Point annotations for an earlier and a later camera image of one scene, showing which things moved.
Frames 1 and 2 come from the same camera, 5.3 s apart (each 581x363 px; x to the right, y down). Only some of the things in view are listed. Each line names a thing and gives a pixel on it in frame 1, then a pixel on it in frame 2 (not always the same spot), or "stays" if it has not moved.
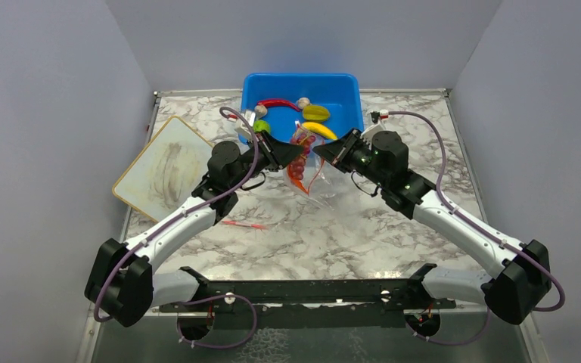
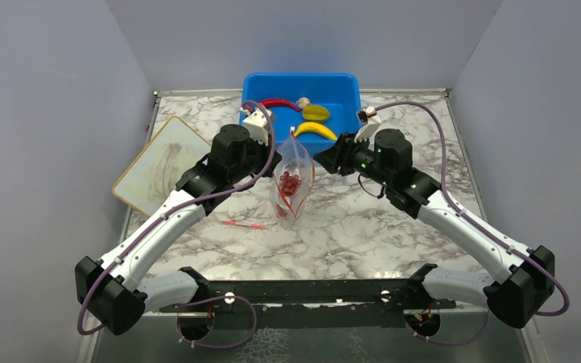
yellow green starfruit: [315, 112] stays
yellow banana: [318, 128] stays
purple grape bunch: [297, 168] → [290, 184]
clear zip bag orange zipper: [308, 170] → [293, 183]
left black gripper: [278, 154] stays
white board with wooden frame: [166, 169] stays
